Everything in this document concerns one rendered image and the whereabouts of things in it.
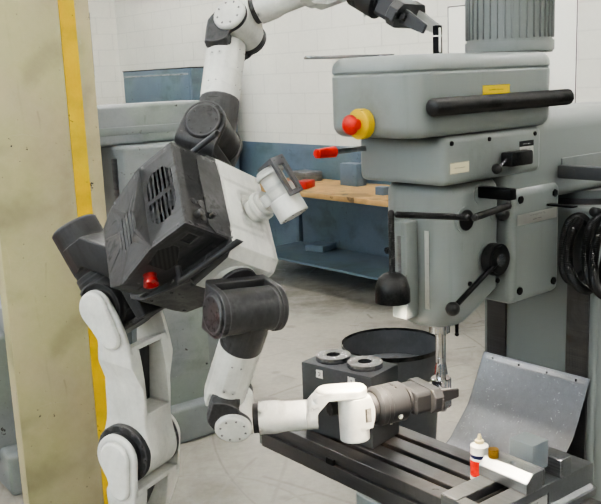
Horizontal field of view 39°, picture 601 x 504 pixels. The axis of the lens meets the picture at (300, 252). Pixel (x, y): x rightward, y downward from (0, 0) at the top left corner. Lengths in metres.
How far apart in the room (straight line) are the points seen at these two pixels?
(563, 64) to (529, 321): 4.56
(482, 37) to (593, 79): 4.60
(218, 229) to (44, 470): 1.96
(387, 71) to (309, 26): 6.90
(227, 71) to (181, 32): 8.42
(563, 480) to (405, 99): 0.86
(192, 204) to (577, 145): 0.94
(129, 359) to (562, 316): 1.05
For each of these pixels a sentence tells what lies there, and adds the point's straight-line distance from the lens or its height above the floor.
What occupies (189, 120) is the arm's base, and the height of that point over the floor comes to 1.77.
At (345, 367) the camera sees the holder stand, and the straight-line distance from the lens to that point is 2.18.
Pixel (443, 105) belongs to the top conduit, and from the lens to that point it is 1.65.
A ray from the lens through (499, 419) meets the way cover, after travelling 2.32.
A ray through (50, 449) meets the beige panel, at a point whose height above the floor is 0.52.
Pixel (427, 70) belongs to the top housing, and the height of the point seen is 1.86.
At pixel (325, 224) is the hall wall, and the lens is 8.56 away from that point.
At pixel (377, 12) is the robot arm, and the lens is 1.91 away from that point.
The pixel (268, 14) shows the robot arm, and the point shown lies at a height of 2.00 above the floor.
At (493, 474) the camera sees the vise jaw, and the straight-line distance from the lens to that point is 1.88.
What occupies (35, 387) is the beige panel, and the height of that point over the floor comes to 0.77.
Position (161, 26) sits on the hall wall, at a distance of 10.75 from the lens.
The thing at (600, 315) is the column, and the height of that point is 1.27.
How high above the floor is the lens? 1.85
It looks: 11 degrees down
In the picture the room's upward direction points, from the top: 2 degrees counter-clockwise
